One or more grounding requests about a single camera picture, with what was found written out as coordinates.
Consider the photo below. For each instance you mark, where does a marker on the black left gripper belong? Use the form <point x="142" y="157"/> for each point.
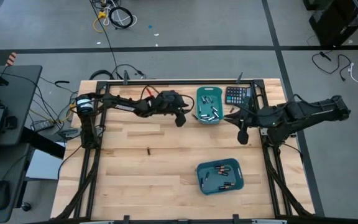
<point x="169" y="102"/>

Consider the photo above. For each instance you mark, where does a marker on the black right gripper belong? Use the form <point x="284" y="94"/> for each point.
<point x="250" y="116"/>

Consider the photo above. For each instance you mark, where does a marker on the light teal plastic bin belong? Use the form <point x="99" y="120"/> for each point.
<point x="208" y="105"/>

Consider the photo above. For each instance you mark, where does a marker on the dark teal plastic bin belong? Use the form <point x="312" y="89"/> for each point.
<point x="211" y="185"/>

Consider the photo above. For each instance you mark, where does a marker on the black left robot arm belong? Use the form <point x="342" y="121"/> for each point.
<point x="120" y="104"/>

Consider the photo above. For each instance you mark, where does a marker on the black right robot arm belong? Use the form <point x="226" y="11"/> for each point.
<point x="306" y="113"/>

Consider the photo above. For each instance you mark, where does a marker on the black desk calculator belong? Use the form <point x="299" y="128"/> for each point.
<point x="236" y="95"/>

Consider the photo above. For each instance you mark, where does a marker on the white light strip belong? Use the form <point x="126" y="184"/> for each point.
<point x="269" y="222"/>

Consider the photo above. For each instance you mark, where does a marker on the black power brick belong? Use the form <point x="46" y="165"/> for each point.
<point x="42" y="125"/>

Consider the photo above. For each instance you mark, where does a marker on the black desk leg bar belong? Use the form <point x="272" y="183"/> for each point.
<point x="45" y="146"/>

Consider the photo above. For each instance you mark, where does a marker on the black equipment cabinet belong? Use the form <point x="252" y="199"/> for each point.
<point x="337" y="21"/>

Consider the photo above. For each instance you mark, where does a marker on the light grey panel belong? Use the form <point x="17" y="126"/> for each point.
<point x="43" y="166"/>

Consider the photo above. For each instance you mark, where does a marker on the dark grey desk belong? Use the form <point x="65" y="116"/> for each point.
<point x="11" y="168"/>
<point x="20" y="93"/>

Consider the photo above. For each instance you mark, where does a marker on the small black desk device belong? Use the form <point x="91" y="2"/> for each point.
<point x="11" y="122"/>

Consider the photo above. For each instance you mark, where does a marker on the orange black striped object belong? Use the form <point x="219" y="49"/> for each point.
<point x="11" y="58"/>

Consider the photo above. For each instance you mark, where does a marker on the black caster wheel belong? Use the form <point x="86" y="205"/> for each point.
<point x="26" y="206"/>

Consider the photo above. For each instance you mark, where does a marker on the black computer mouse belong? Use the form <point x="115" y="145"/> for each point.
<point x="0" y="194"/>

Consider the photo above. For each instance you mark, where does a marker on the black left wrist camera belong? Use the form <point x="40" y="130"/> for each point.
<point x="180" y="119"/>

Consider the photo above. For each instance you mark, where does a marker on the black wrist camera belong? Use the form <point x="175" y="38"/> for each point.
<point x="180" y="119"/>
<point x="242" y="137"/>

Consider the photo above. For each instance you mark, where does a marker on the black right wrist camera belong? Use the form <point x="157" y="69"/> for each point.
<point x="242" y="137"/>

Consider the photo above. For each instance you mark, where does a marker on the black aluminium table frame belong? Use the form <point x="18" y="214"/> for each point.
<point x="179" y="82"/>

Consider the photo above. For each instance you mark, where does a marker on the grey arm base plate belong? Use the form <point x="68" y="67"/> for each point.
<point x="263" y="130"/>
<point x="100" y="129"/>

